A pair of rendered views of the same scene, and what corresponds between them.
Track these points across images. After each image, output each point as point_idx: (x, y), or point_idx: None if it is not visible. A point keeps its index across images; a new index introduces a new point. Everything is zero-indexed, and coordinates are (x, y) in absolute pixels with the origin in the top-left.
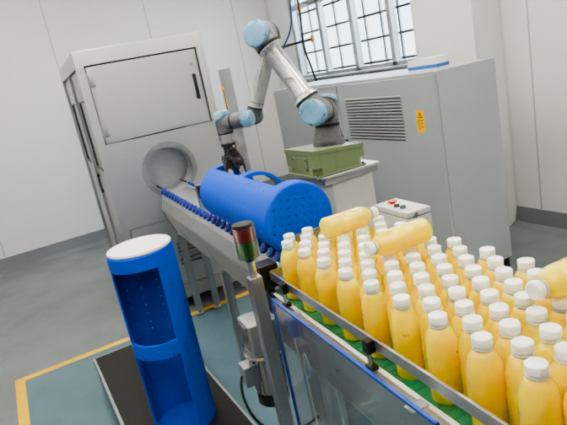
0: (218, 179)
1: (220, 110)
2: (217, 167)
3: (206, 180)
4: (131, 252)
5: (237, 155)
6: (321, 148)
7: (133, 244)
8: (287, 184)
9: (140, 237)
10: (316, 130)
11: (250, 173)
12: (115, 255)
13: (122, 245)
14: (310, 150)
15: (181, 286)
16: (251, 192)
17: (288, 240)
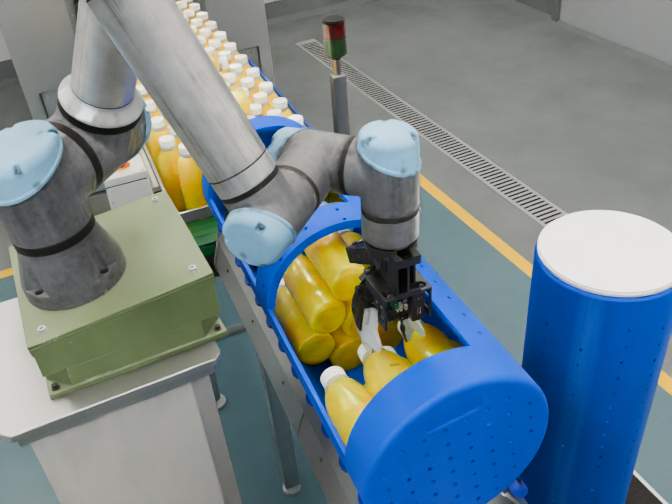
0: (436, 279)
1: (390, 136)
2: (465, 350)
3: (505, 350)
4: (601, 220)
5: (363, 244)
6: (131, 216)
7: (626, 252)
8: (264, 116)
9: (641, 287)
10: (97, 222)
11: (331, 204)
12: (638, 221)
13: (659, 257)
14: (162, 209)
15: (526, 327)
16: None
17: (293, 118)
